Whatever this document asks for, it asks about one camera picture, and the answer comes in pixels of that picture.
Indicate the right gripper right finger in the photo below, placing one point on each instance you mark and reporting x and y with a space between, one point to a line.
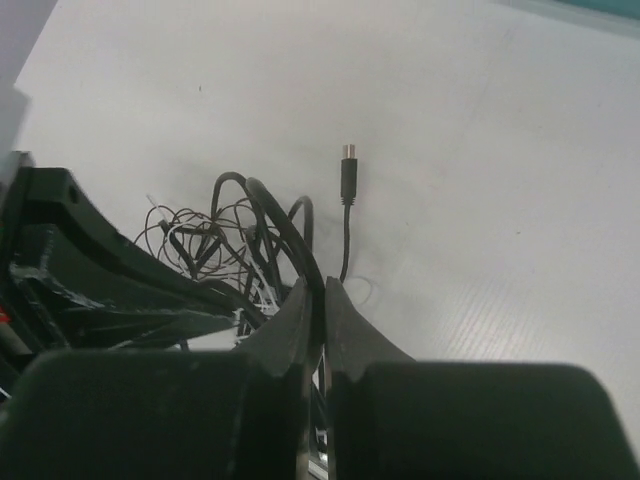
393 417

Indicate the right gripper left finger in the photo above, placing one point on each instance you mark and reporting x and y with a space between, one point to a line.
151 414

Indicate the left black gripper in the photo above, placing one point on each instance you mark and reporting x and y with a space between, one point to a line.
69 279

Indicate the teal transparent plastic container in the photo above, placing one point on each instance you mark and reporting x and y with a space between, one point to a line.
625 10

